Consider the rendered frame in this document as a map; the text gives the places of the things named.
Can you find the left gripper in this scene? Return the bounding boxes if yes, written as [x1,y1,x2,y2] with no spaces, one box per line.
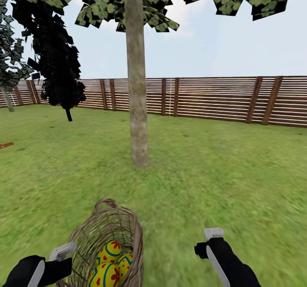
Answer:
[38,257,73,287]

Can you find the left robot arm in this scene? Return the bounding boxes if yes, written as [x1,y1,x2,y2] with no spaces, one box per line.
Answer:
[2,241,78,287]

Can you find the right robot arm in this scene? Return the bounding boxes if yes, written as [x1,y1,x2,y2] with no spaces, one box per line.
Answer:
[194,228,261,287]

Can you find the easter egg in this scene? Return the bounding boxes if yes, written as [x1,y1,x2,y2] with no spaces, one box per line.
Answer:
[94,240,122,267]
[86,262,119,287]
[116,250,134,286]

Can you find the wicker basket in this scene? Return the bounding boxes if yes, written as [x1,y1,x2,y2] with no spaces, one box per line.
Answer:
[56,197,144,287]

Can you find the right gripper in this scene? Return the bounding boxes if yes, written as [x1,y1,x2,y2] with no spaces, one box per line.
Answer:
[194,241,209,259]

